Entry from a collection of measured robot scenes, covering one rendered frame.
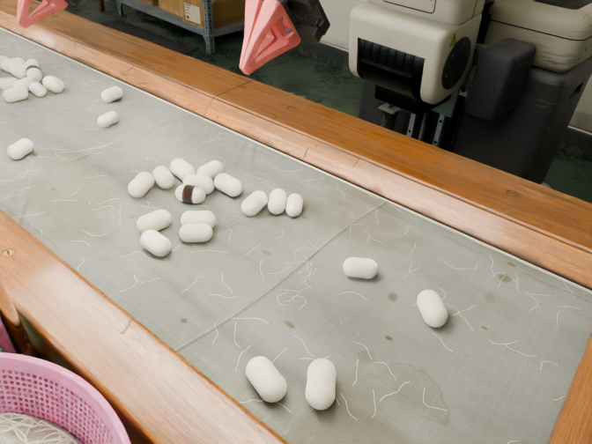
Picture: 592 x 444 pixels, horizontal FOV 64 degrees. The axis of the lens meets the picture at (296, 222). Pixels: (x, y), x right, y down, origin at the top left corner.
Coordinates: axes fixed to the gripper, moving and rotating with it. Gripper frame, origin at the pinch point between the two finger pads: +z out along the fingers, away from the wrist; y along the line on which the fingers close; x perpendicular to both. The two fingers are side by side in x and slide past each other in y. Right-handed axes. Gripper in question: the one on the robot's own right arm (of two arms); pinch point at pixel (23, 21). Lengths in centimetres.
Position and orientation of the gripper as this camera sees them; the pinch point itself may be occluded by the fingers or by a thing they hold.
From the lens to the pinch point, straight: 93.6
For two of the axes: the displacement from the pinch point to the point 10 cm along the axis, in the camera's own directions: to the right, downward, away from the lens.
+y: 7.9, 4.0, -4.6
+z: -4.8, 8.7, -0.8
